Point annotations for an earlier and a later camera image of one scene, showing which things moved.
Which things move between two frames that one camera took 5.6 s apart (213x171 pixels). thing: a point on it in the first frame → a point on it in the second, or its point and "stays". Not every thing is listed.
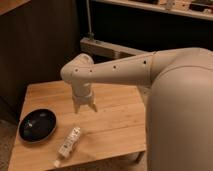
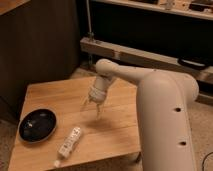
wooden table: x=114 y=131 stays
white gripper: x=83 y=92 → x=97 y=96
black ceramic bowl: x=37 y=125 stays
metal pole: x=90 y=35 stays
